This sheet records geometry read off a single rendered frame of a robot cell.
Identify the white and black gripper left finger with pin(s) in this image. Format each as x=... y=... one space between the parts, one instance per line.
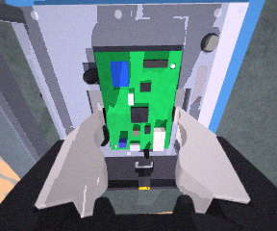
x=63 y=184

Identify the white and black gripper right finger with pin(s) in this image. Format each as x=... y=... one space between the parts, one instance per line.
x=221 y=181

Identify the green circuit board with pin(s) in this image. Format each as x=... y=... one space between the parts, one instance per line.
x=138 y=91

